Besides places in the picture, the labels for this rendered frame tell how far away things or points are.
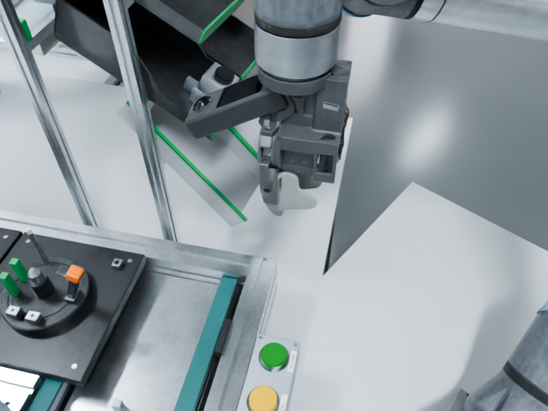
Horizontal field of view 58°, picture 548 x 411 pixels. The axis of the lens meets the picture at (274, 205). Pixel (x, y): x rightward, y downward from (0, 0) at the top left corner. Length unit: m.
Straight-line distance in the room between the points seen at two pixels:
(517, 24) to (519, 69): 2.91
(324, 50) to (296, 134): 0.09
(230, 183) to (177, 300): 0.23
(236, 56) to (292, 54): 0.51
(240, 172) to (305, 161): 0.45
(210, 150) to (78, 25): 0.31
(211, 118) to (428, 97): 2.62
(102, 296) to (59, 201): 0.39
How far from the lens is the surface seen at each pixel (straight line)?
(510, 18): 0.61
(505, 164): 2.75
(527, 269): 1.13
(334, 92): 0.47
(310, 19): 0.42
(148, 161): 0.84
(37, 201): 1.24
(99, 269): 0.92
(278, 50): 0.43
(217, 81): 0.77
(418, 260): 1.06
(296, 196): 0.56
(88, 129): 1.40
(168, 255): 0.92
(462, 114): 3.00
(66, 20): 0.81
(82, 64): 1.68
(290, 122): 0.50
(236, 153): 0.96
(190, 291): 0.92
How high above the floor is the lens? 1.68
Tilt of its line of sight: 47 degrees down
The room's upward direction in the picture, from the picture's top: straight up
